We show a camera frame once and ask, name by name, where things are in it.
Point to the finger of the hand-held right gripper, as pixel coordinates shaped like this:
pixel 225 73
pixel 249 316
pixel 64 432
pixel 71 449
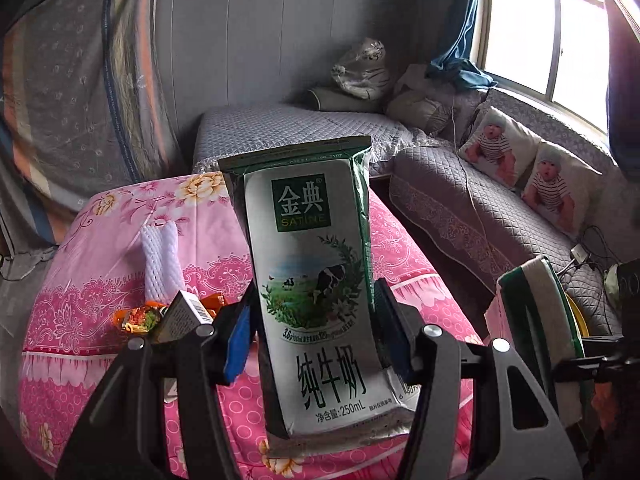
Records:
pixel 600 357

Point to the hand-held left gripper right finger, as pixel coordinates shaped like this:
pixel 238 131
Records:
pixel 395 340

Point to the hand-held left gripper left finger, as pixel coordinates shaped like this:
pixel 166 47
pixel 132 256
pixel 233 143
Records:
pixel 235 345

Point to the small printed cardboard box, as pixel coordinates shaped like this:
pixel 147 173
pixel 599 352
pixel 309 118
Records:
pixel 182 315

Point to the white green tissue packet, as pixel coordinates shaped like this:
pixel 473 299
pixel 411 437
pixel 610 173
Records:
pixel 535 310

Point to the orange snack wrapper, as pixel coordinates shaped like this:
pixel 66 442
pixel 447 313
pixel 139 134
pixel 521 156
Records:
pixel 137 320

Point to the white foam net sleeve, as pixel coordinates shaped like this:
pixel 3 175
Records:
pixel 160 265

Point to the green white milk carton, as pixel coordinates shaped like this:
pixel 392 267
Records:
pixel 310 240

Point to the light green cloth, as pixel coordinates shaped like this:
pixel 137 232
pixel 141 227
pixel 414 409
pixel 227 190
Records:
pixel 611 285

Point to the white power strip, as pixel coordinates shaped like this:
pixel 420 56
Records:
pixel 581 254

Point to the pink floral tablecloth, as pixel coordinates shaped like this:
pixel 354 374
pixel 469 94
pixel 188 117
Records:
pixel 100 360

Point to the baby print pillow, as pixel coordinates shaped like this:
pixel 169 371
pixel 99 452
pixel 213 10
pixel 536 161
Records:
pixel 555 185
pixel 500 145

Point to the purple grey curtain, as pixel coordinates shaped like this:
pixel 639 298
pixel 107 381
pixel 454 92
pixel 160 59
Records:
pixel 625 110

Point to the grey fringed cushion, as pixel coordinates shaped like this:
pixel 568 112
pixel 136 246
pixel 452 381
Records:
pixel 415 112

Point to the grey quilted corner sofa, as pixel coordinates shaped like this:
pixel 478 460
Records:
pixel 300 125

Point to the grey bolster pillow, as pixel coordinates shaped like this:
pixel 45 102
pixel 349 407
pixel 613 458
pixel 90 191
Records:
pixel 335 100

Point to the bundled grey quilted cover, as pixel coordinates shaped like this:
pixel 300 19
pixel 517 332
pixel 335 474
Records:
pixel 415 80

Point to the plush tiger in plastic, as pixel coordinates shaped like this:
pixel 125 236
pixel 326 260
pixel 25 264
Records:
pixel 365 70

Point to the window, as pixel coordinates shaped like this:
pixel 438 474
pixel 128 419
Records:
pixel 525 35

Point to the blue curtain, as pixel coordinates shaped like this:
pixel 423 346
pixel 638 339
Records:
pixel 467 20

